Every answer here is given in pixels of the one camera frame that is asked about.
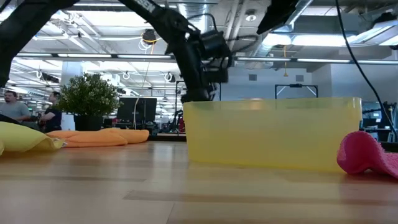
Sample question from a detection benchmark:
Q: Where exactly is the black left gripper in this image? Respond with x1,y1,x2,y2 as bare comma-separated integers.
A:
178,54,218,103

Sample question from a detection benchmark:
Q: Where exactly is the yellow translucent plastic bin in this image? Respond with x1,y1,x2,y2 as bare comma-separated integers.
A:
182,96,363,172

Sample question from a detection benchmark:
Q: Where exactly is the pink microfiber towel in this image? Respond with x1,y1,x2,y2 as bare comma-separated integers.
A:
336,130,398,180

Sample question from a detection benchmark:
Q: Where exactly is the yellow microfiber towel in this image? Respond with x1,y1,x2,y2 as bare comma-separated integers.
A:
0,121,67,156

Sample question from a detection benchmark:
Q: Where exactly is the yellow hanging tag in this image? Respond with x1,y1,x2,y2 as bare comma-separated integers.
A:
282,45,289,78

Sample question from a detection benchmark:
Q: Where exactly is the black computer monitor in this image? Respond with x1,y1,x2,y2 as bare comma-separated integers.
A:
116,96,158,123

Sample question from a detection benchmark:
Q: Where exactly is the green potted plant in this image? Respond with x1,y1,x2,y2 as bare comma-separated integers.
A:
55,72,121,132

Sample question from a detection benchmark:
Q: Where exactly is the long ceiling light bar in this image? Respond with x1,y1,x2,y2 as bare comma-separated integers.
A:
15,52,398,65

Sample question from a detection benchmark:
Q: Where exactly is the dark desk monitor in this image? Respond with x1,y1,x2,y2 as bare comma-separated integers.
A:
362,101,383,128

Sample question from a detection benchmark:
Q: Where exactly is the person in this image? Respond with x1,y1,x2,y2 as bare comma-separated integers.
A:
0,90,32,124
38,90,63,133

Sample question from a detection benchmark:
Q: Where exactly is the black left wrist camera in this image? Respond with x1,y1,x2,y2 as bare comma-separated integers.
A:
203,66,230,84

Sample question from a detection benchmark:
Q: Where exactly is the black aluminium table frame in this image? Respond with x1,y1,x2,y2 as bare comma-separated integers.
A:
149,133,398,153

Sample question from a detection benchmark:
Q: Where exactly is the black ceiling cable reel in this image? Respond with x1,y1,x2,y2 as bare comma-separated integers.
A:
142,28,158,45

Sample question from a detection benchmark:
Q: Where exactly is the black metal frame stand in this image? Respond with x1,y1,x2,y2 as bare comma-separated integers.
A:
274,83,320,100

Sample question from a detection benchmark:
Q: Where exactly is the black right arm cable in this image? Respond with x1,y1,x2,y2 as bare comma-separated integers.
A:
335,0,398,142

